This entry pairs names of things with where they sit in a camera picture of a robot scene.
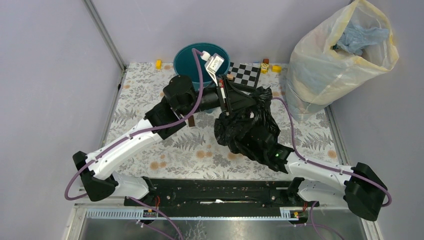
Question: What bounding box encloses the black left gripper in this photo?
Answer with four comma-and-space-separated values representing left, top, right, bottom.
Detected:
180, 74, 258, 117

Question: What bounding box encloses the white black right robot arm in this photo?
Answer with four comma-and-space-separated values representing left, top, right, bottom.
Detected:
246, 127, 387, 221

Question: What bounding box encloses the black white checkerboard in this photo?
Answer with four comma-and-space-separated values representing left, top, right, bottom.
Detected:
227, 62, 261, 85

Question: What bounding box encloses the large translucent plastic bag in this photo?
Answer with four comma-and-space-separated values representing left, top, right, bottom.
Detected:
285, 0, 399, 122

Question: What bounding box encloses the aluminium frame post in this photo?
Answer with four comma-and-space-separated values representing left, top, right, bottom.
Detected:
82, 0, 127, 72

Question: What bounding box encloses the yellow block near bag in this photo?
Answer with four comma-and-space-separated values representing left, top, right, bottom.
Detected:
271, 65, 283, 73

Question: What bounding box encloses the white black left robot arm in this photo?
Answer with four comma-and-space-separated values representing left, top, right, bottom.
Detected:
72, 75, 256, 206

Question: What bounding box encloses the teal plastic trash bin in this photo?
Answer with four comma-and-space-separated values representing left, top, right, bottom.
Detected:
173, 42, 232, 114

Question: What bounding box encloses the dark brown rectangular tile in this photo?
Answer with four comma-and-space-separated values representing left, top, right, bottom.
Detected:
188, 118, 196, 127

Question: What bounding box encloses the blue crumpled plastic sheet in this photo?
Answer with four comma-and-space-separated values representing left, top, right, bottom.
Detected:
331, 22, 389, 56

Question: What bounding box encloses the yellow owl toy block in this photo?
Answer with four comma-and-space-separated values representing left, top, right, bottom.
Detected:
260, 62, 269, 74

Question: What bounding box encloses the floral patterned table mat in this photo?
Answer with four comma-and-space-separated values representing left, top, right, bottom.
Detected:
105, 63, 341, 181

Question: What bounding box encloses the grey slotted cable duct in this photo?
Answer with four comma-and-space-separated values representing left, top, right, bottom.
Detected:
86, 206, 300, 222

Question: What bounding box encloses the yellow block far left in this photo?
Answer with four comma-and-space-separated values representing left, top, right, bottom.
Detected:
155, 59, 162, 70

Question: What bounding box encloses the black trash bag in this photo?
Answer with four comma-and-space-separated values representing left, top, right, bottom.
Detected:
213, 86, 281, 165

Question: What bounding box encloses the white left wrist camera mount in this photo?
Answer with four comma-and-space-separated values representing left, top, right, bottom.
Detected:
201, 51, 225, 86

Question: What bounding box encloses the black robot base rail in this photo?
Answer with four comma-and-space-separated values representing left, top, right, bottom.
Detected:
140, 178, 305, 211

